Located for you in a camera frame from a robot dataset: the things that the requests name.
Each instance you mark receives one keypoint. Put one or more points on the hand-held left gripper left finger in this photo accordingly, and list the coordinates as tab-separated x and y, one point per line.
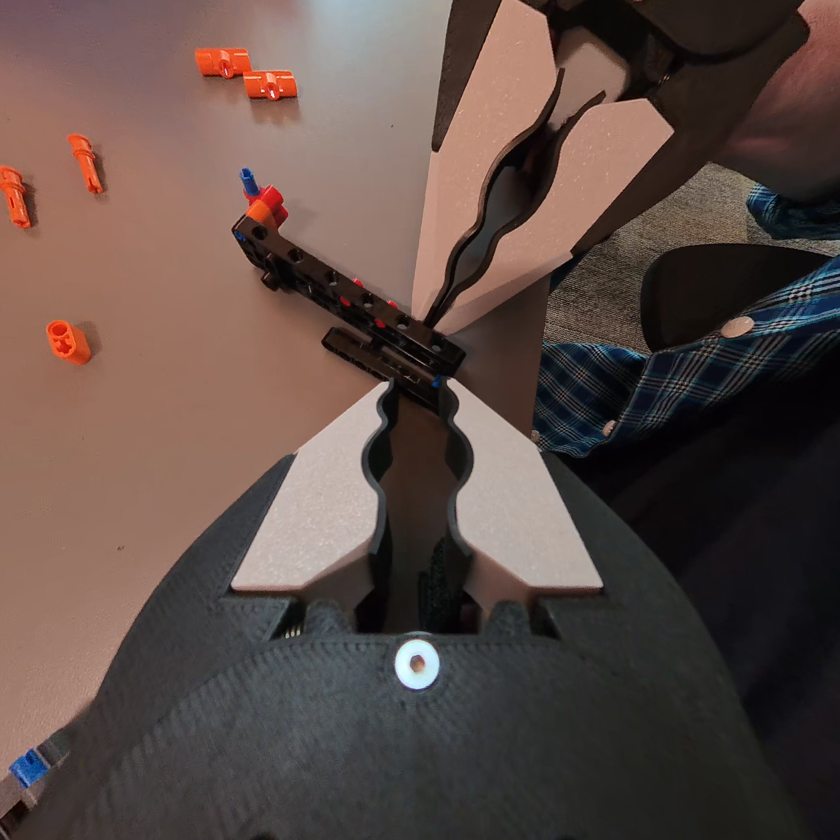
315	525

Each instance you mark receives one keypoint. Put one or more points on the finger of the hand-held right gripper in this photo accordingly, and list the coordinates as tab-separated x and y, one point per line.
590	177
479	118

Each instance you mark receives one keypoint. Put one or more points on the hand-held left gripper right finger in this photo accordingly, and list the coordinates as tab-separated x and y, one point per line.
525	525

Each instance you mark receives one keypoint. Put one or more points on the long black lego beam assembly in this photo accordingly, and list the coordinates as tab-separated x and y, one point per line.
308	272

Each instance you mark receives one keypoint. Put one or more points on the orange lego pin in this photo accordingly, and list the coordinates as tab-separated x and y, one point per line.
85	163
14	195

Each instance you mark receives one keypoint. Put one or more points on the person's right forearm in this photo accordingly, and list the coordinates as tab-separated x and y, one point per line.
800	98

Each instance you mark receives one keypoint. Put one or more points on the orange lego T connector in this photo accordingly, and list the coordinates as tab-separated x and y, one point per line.
269	84
223	62

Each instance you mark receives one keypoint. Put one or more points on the orange two-hole lego connector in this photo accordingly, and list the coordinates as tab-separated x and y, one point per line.
69	341

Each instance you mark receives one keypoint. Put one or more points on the multicoloured lego build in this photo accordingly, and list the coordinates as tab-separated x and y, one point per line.
29	769

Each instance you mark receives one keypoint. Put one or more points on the black chair armrest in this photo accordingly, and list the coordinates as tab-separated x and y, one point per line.
722	295

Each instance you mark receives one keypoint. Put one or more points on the blue plaid shirt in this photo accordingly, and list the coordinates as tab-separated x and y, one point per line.
656	387

